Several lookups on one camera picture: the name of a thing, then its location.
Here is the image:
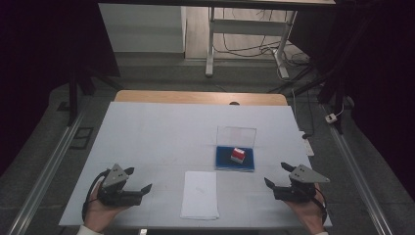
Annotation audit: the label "white power strip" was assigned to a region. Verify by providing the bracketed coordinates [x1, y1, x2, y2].
[299, 130, 315, 158]

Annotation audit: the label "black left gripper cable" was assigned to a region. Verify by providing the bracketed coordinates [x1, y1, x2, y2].
[81, 168, 112, 223]

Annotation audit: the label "dark floor socket frame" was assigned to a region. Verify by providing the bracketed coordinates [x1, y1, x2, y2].
[69, 126, 95, 151]

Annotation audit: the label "blue ink pad box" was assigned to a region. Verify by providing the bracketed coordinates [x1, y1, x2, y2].
[214, 125, 257, 173]

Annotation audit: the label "white desk frame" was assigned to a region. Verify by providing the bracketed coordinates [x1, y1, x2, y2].
[205, 6, 299, 80]

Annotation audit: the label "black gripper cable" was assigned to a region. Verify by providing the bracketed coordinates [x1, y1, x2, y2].
[311, 187, 328, 226]
[81, 168, 112, 223]

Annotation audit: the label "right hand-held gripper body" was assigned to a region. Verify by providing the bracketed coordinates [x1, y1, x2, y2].
[273, 164, 331, 204]

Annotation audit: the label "white table cover sheet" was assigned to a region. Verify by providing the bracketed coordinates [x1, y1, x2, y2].
[59, 101, 333, 228]

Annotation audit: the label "red and white stamp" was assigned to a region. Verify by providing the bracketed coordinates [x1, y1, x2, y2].
[230, 147, 247, 165]

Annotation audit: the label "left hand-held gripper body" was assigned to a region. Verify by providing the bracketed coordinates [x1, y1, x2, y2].
[97, 163, 145, 208]

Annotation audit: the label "black floor cables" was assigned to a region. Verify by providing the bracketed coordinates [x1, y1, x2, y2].
[212, 8, 314, 68]

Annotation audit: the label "white cabinet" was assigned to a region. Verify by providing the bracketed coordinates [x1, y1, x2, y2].
[98, 3, 188, 54]

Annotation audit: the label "person's right hand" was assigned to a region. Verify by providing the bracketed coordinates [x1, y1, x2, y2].
[283, 184, 327, 235]

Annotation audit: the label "white paper sheet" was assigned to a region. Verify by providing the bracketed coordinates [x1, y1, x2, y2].
[179, 170, 220, 220]

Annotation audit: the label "white adapter with cable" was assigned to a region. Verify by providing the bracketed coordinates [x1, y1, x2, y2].
[324, 103, 346, 124]

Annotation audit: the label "metal floor rail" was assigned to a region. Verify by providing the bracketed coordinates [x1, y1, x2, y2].
[321, 104, 394, 235]
[6, 109, 86, 235]

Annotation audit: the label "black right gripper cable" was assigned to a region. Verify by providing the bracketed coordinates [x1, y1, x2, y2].
[311, 187, 328, 226]

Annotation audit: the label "person's left hand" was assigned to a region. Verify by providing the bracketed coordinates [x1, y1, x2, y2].
[83, 189, 131, 233]

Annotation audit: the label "black stand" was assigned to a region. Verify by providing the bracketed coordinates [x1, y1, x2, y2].
[65, 63, 125, 127]

